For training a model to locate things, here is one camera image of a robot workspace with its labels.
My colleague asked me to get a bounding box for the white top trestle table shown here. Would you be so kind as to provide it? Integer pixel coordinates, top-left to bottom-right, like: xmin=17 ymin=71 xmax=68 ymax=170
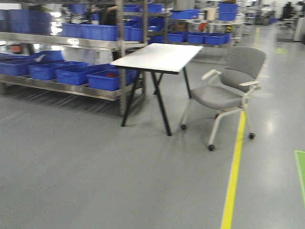
xmin=111 ymin=43 xmax=203 ymax=136

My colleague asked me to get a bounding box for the blue bin with red parts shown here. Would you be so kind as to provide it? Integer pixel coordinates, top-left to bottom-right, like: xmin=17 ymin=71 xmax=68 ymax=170
xmin=87 ymin=69 xmax=134 ymax=92

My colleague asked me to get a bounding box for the grey office chair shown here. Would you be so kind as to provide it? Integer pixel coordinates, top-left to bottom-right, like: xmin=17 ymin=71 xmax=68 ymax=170
xmin=181 ymin=46 xmax=266 ymax=151

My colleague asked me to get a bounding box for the steel shelving rack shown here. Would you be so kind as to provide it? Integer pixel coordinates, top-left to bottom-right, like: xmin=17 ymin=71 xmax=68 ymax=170
xmin=0 ymin=0 xmax=172 ymax=116

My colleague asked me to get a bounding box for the person in black clothes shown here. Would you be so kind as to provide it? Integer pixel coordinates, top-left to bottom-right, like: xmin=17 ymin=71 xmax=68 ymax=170
xmin=92 ymin=4 xmax=118 ymax=26

